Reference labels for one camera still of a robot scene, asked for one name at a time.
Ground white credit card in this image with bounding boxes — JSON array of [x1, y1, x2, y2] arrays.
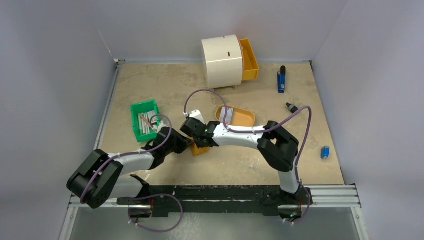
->
[[220, 107, 234, 124]]

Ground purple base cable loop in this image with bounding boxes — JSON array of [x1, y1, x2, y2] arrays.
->
[[127, 193, 184, 233]]

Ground green plastic bin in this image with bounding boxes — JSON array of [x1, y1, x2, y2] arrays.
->
[[130, 99, 160, 143]]

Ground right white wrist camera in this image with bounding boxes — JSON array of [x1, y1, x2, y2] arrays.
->
[[184, 109, 205, 124]]

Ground cream round drawer cabinet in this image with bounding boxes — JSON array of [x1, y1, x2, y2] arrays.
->
[[201, 34, 243, 89]]

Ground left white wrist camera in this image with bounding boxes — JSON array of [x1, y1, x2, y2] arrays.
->
[[157, 121, 169, 132]]

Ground aluminium frame rail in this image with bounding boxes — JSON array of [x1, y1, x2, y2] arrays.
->
[[67, 184, 363, 210]]

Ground small black knob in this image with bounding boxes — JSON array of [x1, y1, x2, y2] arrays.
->
[[286, 102, 298, 114]]

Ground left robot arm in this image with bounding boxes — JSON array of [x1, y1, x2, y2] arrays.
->
[[66, 126, 193, 209]]

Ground yellow oval plastic tray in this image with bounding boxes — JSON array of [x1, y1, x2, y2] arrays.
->
[[226, 105, 256, 127]]

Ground small card box in bin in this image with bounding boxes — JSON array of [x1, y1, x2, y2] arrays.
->
[[147, 110, 158, 125]]

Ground yellow open drawer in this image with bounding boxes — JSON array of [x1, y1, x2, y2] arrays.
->
[[239, 38, 259, 82]]

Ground yellow leather card holder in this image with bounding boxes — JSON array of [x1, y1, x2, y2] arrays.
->
[[189, 143, 211, 157]]

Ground grey tubes in bin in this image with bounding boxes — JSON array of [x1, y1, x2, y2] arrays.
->
[[139, 113, 154, 135]]

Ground small blue eraser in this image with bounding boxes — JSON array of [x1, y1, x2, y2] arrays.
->
[[320, 146, 330, 160]]

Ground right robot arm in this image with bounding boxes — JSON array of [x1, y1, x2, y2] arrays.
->
[[180, 117, 301, 204]]

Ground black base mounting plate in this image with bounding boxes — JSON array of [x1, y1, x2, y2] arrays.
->
[[117, 185, 313, 221]]

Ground brown pencil in bin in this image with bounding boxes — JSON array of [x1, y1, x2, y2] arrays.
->
[[139, 113, 154, 130]]

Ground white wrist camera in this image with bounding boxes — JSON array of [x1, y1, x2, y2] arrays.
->
[[184, 109, 205, 124], [157, 121, 169, 132]]

